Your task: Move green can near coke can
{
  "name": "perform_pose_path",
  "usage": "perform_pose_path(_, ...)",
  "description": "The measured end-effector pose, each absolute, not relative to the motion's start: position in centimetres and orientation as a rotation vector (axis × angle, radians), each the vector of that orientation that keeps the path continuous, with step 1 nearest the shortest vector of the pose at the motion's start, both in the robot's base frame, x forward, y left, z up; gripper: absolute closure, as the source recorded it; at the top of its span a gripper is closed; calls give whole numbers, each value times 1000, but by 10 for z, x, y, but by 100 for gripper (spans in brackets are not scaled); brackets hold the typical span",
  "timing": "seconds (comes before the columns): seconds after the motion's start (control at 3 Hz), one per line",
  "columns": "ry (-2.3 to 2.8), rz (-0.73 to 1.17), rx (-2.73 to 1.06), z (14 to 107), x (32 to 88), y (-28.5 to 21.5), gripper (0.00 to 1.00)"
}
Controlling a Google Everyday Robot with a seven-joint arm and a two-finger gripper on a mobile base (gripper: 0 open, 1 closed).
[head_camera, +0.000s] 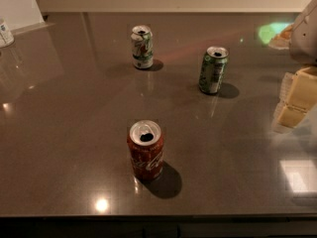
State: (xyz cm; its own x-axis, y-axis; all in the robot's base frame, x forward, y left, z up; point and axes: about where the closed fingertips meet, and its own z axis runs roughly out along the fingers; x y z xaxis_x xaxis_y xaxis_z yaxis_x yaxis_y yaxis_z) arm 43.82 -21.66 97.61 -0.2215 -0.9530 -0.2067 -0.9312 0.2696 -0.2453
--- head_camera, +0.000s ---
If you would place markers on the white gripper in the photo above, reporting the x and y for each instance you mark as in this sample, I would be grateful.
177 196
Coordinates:
305 39

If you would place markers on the red coke can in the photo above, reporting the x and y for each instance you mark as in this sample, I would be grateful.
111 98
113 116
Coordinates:
145 142

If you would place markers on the white green soda can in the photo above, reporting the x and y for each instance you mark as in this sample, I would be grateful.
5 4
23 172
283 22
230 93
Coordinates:
142 47

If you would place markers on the orange white object at right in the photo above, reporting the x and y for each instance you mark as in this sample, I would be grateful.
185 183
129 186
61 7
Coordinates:
281 40

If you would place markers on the white container at left edge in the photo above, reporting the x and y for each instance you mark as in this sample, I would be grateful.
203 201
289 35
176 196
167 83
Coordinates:
6 36

